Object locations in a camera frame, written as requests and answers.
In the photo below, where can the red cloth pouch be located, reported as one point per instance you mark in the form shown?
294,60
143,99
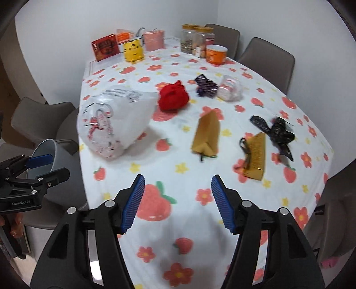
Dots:
173,97

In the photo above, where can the floral strawberry tablecloth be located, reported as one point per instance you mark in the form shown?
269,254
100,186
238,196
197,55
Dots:
178,239

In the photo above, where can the plastic yogurt cup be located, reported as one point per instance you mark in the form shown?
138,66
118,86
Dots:
230,89

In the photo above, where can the gold box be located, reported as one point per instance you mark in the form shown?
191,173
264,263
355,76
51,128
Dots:
205,142
253,165

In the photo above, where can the grey metal trash bin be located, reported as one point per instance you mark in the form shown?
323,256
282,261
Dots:
54,155

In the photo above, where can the orange white small box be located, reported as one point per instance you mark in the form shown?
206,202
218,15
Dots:
123,35

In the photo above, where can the grey chair right far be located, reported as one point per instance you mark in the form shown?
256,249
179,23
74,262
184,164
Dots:
226,37

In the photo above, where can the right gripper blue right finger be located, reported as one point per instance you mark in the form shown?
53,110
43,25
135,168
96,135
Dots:
225,199

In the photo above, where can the left hand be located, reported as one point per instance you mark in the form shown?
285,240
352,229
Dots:
17,229

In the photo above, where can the grey chair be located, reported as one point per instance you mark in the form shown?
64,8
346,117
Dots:
46,217
226,37
38,122
273,63

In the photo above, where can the grey chair left far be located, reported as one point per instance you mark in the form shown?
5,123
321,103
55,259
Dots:
38,122

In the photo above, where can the grey chair left near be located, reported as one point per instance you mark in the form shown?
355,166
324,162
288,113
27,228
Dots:
46,217

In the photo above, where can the pink slipper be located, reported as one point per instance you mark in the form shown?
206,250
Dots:
329,263

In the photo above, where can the black plastic bag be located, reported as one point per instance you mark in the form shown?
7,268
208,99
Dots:
278,134

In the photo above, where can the yellow tiger toy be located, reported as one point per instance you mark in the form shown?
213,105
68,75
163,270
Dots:
133,51

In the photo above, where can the red gift box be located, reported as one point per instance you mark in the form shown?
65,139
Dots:
105,47

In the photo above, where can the clear jar red label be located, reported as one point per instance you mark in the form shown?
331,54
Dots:
203,36

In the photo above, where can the purple patterned wrapper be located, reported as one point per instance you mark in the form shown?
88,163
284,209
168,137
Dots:
205,86

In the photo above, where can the pink round box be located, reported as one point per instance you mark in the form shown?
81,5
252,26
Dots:
154,40

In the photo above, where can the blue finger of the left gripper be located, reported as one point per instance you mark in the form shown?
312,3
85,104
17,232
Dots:
39,161
51,179

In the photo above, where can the orange snack tub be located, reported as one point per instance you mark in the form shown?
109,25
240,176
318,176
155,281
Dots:
216,54

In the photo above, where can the grey chair right near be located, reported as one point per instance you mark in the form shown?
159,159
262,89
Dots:
273,63

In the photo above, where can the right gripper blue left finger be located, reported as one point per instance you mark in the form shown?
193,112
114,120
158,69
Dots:
130,200

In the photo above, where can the clear jar rear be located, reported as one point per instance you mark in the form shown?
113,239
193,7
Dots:
187,35

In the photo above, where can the white printed plastic bag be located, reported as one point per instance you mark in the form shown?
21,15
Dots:
111,121

